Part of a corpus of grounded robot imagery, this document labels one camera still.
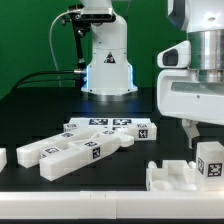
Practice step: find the white front border rail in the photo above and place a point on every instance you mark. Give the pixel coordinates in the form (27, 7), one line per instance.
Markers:
(112, 205)

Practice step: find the rear long chair side piece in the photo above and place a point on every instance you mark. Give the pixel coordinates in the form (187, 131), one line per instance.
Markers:
(29, 155)

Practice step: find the front long chair side piece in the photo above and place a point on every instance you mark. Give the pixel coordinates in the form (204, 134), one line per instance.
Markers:
(82, 153)

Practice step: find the long chair side piece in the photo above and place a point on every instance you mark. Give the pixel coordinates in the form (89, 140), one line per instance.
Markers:
(29, 155)
(82, 153)

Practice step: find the white chair seat block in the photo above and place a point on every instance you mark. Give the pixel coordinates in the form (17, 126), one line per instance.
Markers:
(173, 175)

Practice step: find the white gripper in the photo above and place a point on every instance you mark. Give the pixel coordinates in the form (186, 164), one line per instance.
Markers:
(181, 94)

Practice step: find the white left border block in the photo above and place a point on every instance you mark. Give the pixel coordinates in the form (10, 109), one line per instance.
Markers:
(3, 158)

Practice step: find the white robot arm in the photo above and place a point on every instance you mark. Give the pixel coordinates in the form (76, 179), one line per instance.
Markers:
(110, 74)

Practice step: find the black camera stand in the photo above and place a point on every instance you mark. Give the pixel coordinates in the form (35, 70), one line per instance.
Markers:
(83, 33)

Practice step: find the flat white tagged base plate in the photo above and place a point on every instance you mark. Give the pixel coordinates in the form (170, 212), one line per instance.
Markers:
(111, 123)

